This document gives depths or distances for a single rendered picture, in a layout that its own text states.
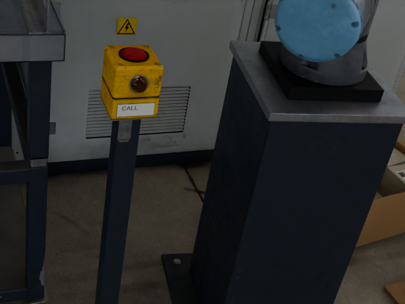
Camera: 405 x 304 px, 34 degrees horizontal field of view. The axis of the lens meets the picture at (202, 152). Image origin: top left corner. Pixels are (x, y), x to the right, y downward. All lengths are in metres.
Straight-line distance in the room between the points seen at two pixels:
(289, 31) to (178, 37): 0.96
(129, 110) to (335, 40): 0.37
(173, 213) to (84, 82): 0.51
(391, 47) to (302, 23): 1.38
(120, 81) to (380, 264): 1.37
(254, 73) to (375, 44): 1.11
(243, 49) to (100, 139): 0.83
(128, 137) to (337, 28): 0.40
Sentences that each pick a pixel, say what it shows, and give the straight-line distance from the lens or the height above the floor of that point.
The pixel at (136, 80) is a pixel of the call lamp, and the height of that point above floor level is 0.88.
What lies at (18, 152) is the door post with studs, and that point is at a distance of 2.21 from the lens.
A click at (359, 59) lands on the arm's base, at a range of 1.42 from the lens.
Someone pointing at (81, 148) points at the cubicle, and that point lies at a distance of 2.22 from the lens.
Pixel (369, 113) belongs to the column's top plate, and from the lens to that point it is 1.40.
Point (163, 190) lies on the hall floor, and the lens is 2.26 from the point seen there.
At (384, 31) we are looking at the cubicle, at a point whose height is 0.53.
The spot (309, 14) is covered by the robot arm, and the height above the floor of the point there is 0.98.
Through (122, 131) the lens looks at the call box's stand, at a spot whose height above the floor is 0.77.
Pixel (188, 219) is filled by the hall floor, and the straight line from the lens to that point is 2.16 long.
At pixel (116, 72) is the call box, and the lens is 1.04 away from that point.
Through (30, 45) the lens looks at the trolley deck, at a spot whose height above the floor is 0.82.
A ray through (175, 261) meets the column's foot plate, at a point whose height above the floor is 0.02.
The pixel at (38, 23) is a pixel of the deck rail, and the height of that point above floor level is 0.85.
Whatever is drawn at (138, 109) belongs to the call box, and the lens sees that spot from 1.09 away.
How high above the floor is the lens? 1.38
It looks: 34 degrees down
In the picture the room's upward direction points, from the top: 11 degrees clockwise
